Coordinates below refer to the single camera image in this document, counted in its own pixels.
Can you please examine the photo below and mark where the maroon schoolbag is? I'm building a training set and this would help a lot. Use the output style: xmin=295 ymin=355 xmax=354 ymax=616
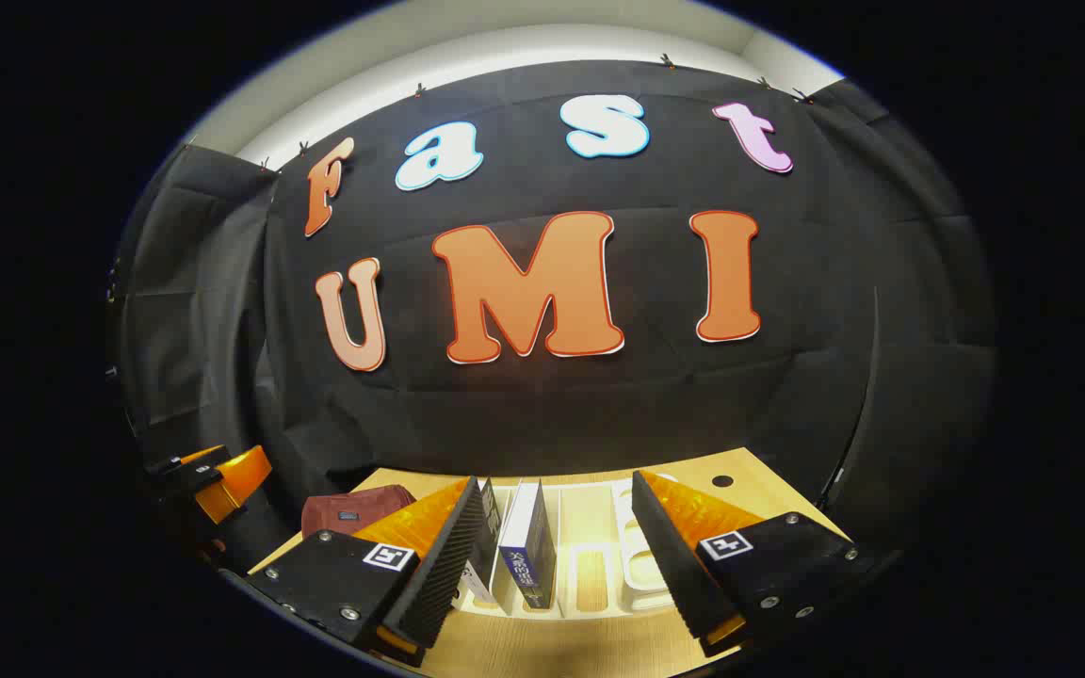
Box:
xmin=302 ymin=485 xmax=416 ymax=540

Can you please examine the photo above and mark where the grey portrait cover book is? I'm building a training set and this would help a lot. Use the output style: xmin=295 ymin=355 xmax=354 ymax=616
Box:
xmin=462 ymin=478 xmax=506 ymax=604

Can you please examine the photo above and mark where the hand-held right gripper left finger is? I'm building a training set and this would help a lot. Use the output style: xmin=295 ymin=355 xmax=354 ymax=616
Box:
xmin=246 ymin=476 xmax=488 ymax=670

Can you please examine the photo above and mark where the blue night cover book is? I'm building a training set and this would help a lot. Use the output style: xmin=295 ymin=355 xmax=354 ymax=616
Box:
xmin=498 ymin=478 xmax=559 ymax=611

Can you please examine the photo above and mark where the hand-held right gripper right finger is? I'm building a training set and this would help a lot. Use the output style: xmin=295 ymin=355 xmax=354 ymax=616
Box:
xmin=630 ymin=469 xmax=883 ymax=660

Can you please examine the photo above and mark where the white plastic bookshelf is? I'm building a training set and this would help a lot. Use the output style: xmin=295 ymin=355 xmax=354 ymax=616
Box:
xmin=453 ymin=478 xmax=685 ymax=621

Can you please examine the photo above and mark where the black backdrop stand pole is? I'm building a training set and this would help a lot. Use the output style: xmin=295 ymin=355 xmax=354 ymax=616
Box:
xmin=816 ymin=287 xmax=883 ymax=509

